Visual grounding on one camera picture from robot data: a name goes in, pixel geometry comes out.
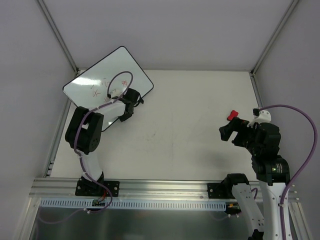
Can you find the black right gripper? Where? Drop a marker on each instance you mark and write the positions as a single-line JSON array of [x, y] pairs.
[[240, 131]]

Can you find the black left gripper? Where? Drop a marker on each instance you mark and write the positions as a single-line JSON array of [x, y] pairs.
[[135, 97]]

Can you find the red bone-shaped eraser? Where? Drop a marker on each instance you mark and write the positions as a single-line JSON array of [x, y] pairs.
[[233, 114]]

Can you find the white whiteboard black frame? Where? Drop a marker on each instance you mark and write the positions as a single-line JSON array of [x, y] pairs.
[[118, 70]]

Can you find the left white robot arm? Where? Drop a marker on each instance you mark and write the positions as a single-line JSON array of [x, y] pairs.
[[85, 128]]

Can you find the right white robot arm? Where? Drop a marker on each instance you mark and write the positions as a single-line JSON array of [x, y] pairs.
[[262, 141]]

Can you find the small green circuit board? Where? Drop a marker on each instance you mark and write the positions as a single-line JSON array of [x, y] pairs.
[[99, 203]]

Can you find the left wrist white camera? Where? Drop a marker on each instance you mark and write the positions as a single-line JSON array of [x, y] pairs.
[[116, 93]]

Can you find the wrist white camera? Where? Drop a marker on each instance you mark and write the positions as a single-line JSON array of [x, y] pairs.
[[260, 116], [116, 93]]

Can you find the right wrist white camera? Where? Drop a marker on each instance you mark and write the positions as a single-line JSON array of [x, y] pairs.
[[260, 116]]

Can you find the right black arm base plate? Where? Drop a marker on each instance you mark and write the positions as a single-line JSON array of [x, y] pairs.
[[219, 191]]

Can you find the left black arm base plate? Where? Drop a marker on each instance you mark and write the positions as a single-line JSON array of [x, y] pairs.
[[87, 188]]

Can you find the white slotted cable duct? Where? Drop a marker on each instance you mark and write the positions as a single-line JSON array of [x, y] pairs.
[[135, 204]]

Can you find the left table edge aluminium rail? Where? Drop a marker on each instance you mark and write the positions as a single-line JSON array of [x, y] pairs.
[[56, 140]]

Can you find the front aluminium rail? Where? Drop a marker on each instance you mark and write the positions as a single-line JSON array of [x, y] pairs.
[[130, 189]]

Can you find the left corner aluminium post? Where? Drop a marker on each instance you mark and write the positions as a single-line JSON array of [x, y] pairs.
[[57, 34]]

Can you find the corner aluminium post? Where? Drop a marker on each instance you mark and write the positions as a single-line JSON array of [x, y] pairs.
[[57, 34], [278, 29]]

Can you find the right corner aluminium post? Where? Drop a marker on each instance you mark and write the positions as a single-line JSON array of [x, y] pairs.
[[278, 29]]

